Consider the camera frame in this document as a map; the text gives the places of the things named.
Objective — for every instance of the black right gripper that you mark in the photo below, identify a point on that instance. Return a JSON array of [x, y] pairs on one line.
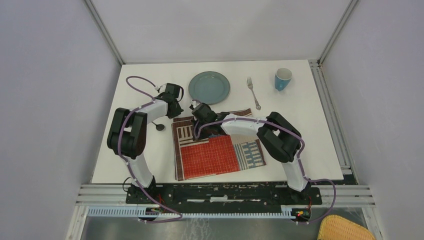
[[202, 135]]

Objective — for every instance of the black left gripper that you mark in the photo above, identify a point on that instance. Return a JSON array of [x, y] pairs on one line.
[[177, 112]]

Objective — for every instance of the black spoon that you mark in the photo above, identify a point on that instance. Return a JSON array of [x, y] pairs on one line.
[[158, 126]]

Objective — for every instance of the striped patchwork placemat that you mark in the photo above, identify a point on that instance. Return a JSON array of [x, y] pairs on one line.
[[214, 155]]

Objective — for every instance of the blue ceramic mug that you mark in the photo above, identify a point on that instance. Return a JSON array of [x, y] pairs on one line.
[[282, 78]]

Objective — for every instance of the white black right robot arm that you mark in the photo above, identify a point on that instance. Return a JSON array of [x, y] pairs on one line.
[[280, 138]]

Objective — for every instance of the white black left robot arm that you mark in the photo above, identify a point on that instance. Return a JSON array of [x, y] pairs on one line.
[[127, 136]]

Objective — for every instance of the teal ceramic plate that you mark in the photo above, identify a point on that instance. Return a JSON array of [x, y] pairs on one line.
[[209, 87]]

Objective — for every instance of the ornate silver fork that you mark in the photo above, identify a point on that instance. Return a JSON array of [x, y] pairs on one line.
[[251, 88]]

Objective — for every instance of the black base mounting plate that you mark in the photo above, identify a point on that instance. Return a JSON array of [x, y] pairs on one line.
[[223, 198]]

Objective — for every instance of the yellow woven basket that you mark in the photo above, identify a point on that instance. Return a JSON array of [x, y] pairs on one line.
[[335, 227]]

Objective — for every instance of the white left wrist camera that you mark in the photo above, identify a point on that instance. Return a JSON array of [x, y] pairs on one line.
[[160, 88]]

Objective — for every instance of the white slotted cable duct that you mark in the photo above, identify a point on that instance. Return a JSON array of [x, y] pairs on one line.
[[145, 212]]

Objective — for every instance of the aluminium frame rails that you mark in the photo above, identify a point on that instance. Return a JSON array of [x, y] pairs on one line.
[[305, 102]]

